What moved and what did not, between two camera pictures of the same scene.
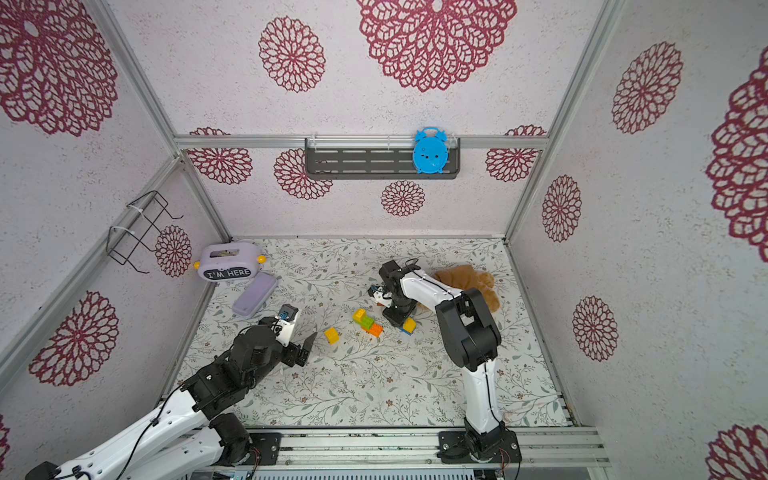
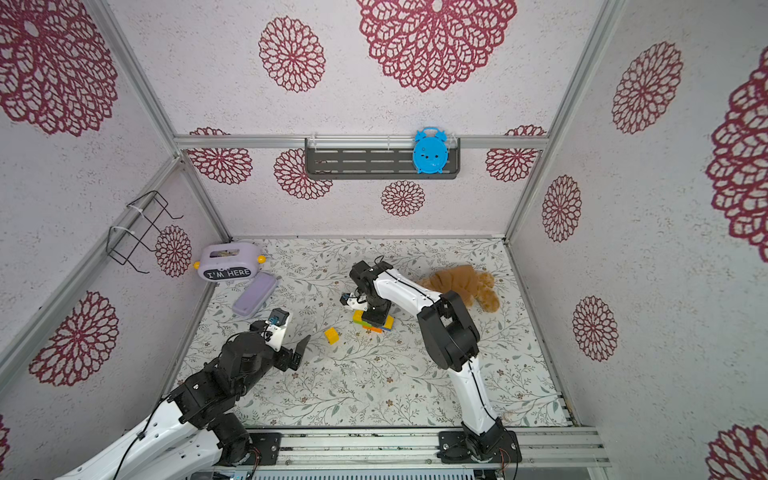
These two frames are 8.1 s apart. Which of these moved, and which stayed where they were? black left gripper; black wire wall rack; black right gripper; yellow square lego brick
Moved: black right gripper
Stayed: black left gripper; yellow square lego brick; black wire wall rack
